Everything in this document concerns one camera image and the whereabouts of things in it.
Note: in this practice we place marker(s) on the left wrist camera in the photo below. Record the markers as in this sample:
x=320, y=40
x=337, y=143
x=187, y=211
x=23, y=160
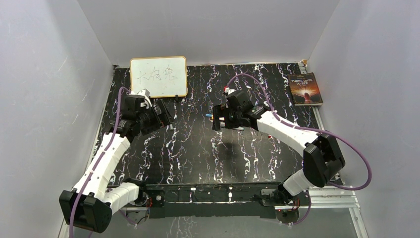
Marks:
x=147, y=102

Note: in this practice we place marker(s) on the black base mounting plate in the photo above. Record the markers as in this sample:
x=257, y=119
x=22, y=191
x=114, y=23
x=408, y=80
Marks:
x=210, y=200

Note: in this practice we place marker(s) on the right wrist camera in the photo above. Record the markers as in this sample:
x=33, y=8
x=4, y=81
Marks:
x=226, y=91

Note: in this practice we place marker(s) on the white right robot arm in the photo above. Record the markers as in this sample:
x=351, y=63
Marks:
x=322, y=156

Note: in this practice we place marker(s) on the dark paperback book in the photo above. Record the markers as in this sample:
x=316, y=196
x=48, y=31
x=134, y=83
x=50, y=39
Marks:
x=304, y=90

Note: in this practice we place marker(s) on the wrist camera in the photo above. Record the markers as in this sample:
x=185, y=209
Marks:
x=147, y=102
x=226, y=91

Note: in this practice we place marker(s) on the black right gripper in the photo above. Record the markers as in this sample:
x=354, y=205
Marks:
x=222, y=111

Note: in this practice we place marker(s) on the small whiteboard with writing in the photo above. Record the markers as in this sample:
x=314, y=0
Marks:
x=163, y=77

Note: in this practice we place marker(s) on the aluminium frame rail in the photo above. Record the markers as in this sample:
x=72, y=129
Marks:
x=117, y=197

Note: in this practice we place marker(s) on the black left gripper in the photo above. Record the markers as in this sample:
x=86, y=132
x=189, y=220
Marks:
x=165, y=116

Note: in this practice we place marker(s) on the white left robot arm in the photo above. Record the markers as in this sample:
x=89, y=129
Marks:
x=90, y=204

